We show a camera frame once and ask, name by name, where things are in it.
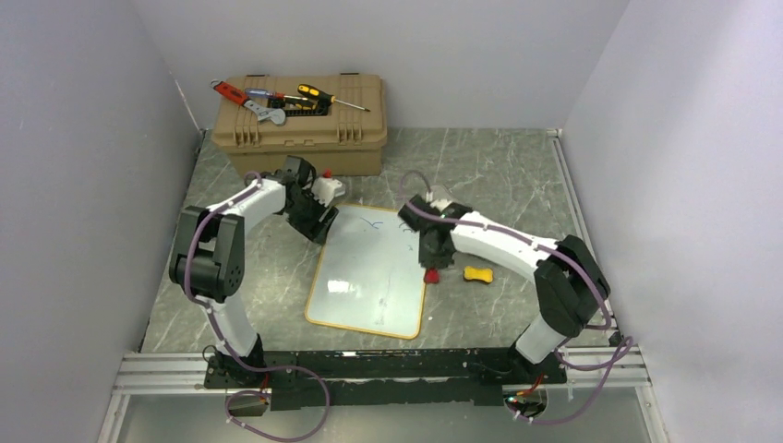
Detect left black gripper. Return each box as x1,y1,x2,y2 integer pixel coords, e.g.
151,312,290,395
284,188,338,246

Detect red bone shaped eraser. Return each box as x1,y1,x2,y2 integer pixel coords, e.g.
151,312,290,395
423,269,440,284

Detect yellow framed whiteboard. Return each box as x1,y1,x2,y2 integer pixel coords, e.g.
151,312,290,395
305,204,426,340

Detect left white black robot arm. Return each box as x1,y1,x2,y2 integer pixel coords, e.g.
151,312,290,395
168,156,345,388

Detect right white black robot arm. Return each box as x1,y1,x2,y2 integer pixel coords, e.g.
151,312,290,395
398,195,611,383

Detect yellow bone shaped eraser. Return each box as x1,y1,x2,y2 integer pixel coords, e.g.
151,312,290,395
463,266,494,284

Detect tan plastic toolbox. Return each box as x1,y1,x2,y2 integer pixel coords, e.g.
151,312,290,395
211,73,388,176

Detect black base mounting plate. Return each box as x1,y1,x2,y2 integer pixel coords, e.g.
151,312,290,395
204,347,567,411

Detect yellow black screwdriver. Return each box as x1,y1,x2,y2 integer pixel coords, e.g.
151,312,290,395
297,83,369,112

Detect blue red small screwdriver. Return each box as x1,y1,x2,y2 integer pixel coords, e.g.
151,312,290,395
244,88,311,105

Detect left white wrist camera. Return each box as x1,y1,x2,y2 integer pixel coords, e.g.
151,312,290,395
311,177,345,207

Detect red handled adjustable wrench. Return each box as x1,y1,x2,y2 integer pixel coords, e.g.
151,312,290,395
211,79,286,126

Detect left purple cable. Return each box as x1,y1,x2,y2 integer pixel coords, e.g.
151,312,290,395
182,171,331,443

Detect aluminium extrusion rail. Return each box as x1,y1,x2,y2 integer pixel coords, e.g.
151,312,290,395
113,346,652,395

